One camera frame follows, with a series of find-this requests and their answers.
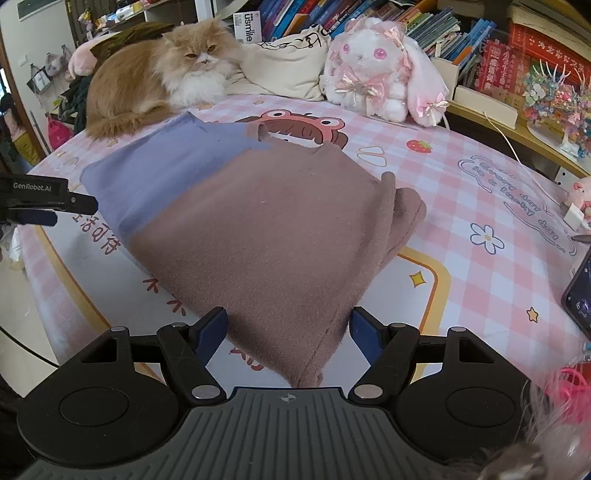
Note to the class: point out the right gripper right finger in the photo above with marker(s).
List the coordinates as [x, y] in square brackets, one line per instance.
[389, 349]

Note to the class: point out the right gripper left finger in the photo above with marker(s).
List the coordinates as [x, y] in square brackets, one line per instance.
[186, 351]

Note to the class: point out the purple and mauve sweater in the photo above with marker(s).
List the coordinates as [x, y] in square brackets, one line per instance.
[286, 238]

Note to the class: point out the pink checkered cartoon mat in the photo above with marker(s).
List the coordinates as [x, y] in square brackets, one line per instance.
[492, 255]

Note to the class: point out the pink plush pillow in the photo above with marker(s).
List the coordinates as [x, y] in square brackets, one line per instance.
[82, 62]

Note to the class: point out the orange fluffy cat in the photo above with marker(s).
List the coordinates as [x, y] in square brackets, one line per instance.
[149, 81]

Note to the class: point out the black smartphone standing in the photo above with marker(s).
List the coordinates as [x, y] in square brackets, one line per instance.
[576, 299]

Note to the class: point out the olive green cloth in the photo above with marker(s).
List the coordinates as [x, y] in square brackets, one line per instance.
[141, 32]

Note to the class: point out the small pink pig figure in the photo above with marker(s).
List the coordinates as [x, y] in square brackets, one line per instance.
[579, 195]

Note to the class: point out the pink white bunny plush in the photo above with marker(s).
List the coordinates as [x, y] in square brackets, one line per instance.
[375, 69]

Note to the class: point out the cream canvas tote bag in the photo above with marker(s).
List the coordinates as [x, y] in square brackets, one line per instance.
[287, 67]

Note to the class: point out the colourful bead ornament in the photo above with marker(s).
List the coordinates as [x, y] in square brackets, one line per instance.
[551, 98]

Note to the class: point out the wooden bookshelf with books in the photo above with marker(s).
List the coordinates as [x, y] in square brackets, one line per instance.
[484, 68]

